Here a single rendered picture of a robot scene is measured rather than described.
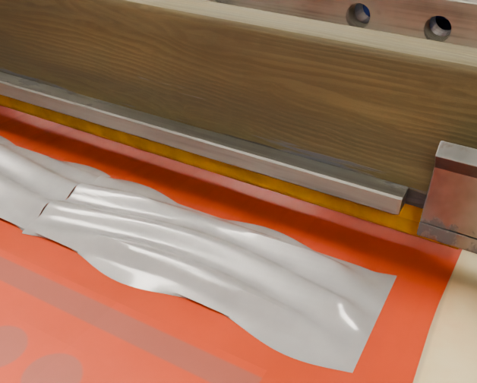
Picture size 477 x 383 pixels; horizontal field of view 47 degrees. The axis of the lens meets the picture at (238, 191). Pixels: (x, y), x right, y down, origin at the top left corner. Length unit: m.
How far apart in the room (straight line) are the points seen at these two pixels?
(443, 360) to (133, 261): 0.15
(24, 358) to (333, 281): 0.14
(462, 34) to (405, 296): 0.28
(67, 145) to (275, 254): 0.18
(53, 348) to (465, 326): 0.18
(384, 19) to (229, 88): 0.24
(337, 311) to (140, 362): 0.09
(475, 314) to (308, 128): 0.12
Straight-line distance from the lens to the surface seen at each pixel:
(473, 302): 0.29
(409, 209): 0.30
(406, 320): 0.26
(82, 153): 0.38
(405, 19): 0.50
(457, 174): 0.26
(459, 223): 0.27
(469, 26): 0.49
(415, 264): 0.30
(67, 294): 0.27
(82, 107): 0.35
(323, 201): 0.31
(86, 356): 0.24
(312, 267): 0.27
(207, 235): 0.28
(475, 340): 0.27
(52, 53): 0.37
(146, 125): 0.32
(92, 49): 0.35
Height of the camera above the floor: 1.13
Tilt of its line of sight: 31 degrees down
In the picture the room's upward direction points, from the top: 3 degrees clockwise
